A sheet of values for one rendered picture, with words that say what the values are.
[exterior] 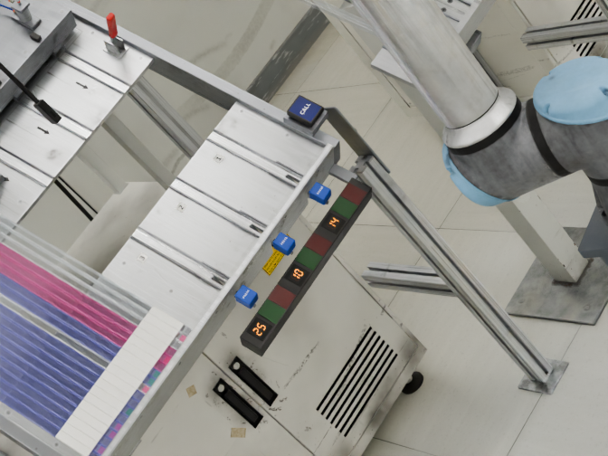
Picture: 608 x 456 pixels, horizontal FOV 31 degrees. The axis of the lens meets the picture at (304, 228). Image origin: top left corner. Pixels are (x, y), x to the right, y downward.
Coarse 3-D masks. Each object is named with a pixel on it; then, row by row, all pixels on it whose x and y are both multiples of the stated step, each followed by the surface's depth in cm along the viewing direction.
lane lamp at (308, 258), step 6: (300, 252) 182; (306, 252) 182; (312, 252) 181; (300, 258) 181; (306, 258) 181; (312, 258) 181; (318, 258) 181; (306, 264) 181; (312, 264) 180; (312, 270) 180
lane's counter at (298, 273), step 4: (292, 268) 180; (296, 268) 180; (300, 268) 180; (288, 272) 180; (292, 272) 180; (296, 272) 180; (300, 272) 180; (304, 272) 180; (308, 272) 180; (288, 276) 180; (292, 276) 180; (296, 276) 180; (300, 276) 180; (304, 276) 180; (292, 280) 179; (296, 280) 179; (300, 280) 179; (304, 280) 179; (296, 284) 179; (300, 284) 179
